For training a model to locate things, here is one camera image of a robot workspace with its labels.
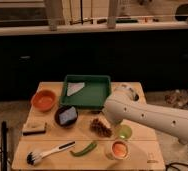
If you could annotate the brown grape bunch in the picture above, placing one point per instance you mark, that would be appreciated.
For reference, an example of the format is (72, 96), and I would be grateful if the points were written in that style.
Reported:
(100, 128)

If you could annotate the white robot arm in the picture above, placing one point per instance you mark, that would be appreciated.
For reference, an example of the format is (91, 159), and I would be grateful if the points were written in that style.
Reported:
(123, 104)

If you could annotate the green plastic tray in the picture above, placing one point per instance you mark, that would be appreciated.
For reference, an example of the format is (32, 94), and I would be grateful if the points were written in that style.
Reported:
(92, 96)

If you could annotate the white cloth piece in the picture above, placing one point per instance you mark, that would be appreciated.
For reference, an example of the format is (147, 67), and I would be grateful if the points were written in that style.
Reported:
(73, 88)

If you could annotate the blue sponge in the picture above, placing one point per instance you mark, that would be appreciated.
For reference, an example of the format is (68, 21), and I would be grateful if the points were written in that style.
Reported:
(67, 115)

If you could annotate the metal cup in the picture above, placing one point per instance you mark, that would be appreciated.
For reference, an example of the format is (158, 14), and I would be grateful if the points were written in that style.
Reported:
(135, 97)

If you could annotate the dark bowl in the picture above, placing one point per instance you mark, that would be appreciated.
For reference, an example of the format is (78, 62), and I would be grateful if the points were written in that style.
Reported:
(56, 117)

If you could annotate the orange bowl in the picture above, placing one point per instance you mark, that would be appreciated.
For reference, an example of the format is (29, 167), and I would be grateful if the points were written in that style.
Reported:
(43, 100)

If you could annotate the green chili pepper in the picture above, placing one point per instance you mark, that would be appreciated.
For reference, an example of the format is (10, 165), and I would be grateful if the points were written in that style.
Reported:
(85, 151)

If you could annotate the orange-filled white cup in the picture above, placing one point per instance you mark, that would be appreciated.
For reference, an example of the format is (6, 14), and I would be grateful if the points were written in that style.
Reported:
(117, 150)

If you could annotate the wooden block eraser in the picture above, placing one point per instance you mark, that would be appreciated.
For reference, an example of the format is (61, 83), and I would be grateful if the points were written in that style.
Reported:
(31, 128)

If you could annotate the white dish brush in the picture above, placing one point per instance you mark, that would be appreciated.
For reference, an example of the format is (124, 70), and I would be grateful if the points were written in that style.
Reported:
(36, 156)

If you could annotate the spice bottle rack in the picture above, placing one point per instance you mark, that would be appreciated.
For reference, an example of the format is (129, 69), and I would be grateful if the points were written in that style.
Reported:
(177, 99)

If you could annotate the black stand pole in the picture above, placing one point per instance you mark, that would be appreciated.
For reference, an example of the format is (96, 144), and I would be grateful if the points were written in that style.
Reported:
(4, 146)

